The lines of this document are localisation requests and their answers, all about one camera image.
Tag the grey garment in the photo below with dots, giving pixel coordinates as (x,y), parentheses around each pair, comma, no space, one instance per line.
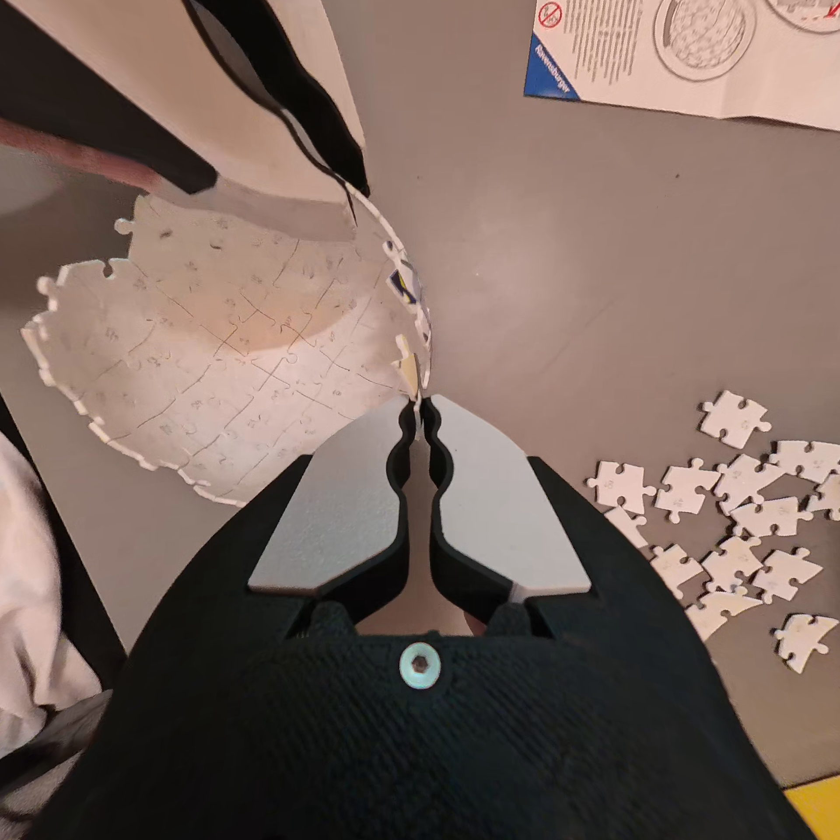
(46,774)

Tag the colourful puzzle ball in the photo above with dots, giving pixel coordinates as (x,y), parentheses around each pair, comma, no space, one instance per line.
(229,341)

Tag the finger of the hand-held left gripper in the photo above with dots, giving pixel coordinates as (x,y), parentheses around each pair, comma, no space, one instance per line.
(164,79)
(325,52)

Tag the person's left hand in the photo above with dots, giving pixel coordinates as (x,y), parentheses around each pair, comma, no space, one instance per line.
(65,154)

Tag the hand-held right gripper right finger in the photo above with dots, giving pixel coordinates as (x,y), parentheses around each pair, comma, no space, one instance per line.
(505,518)

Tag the white instruction leaflet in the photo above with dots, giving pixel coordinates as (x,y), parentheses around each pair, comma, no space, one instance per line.
(689,59)

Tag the pile of white puzzle pieces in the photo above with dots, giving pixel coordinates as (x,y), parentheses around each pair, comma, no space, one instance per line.
(741,512)

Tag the person's white shirt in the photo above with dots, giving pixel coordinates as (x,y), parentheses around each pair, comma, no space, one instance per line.
(39,577)

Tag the single puzzle piece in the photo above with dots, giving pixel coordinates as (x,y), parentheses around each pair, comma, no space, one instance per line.
(410,374)

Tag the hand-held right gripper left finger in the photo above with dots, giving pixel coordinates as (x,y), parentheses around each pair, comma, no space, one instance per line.
(341,512)

